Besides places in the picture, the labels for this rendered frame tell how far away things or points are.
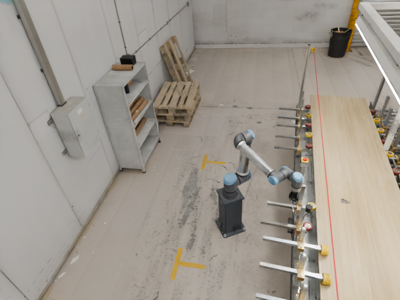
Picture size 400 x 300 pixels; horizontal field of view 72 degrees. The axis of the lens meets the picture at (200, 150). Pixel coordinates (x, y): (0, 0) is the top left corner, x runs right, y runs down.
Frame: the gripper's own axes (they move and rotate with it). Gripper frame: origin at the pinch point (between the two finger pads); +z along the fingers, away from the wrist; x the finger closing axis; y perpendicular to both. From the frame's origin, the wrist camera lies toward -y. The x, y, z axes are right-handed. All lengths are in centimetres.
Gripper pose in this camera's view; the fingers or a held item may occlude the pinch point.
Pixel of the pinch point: (292, 202)
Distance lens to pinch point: 282.4
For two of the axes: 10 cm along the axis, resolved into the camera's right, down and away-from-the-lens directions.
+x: 9.6, 1.2, -2.6
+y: -2.8, 6.0, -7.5
